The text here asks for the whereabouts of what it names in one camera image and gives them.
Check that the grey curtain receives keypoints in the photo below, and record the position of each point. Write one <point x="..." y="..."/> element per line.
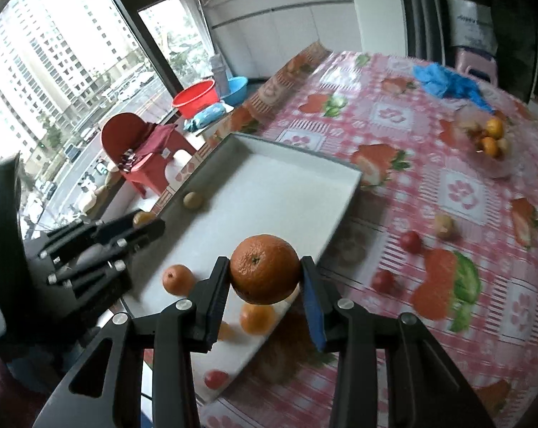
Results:
<point x="423" y="9"/>

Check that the dark red cloth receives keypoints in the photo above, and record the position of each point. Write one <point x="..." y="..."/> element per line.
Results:
<point x="159" y="140"/>

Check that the orange tangerine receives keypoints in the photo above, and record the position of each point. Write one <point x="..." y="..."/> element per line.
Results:
<point x="490" y="146"/>
<point x="178" y="279"/>
<point x="264" y="267"/>
<point x="494" y="127"/>

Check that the white rectangular tray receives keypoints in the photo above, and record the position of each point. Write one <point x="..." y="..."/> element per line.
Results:
<point x="273" y="196"/>

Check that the blue plastic basin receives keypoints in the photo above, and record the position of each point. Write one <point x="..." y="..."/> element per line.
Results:
<point x="235" y="90"/>

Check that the white labelled box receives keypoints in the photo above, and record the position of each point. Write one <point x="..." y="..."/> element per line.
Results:
<point x="472" y="22"/>

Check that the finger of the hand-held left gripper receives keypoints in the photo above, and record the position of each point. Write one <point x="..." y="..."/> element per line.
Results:
<point x="104" y="283"/>
<point x="148" y="232"/>

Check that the pink plastic stool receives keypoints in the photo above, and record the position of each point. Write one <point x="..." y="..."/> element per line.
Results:
<point x="474" y="64"/>

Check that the blue disposable gloves pile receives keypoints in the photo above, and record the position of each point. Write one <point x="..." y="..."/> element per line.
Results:
<point x="447" y="82"/>

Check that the red plastic basin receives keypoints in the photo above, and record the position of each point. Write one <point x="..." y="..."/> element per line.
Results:
<point x="195" y="100"/>

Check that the red plastic chair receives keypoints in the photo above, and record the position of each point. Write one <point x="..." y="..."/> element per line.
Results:
<point x="135" y="178"/>

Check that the small brown round fruit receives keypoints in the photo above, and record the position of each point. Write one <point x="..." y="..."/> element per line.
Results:
<point x="192" y="200"/>
<point x="143" y="218"/>
<point x="444" y="225"/>

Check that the person's left forearm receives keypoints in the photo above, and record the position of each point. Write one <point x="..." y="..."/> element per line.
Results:
<point x="1" y="392"/>

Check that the grey plastic bottle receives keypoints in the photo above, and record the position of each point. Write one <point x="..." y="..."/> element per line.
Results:
<point x="218" y="73"/>

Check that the clear glass bowl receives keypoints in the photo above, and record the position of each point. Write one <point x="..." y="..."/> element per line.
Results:
<point x="496" y="165"/>

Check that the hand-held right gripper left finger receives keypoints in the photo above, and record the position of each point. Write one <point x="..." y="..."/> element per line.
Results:
<point x="215" y="307"/>

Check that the blue white patterned pack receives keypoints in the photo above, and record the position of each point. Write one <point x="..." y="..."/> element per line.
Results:
<point x="209" y="116"/>

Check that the red cherry tomato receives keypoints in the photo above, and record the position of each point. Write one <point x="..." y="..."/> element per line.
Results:
<point x="215" y="379"/>
<point x="383" y="281"/>
<point x="410" y="241"/>

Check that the white kitchen counter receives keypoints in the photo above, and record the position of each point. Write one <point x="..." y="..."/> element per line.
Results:
<point x="287" y="26"/>

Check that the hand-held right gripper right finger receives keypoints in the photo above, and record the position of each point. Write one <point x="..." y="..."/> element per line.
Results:
<point x="316" y="316"/>

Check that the black window frame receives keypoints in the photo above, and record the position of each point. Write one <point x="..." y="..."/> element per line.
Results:
<point x="162" y="49"/>

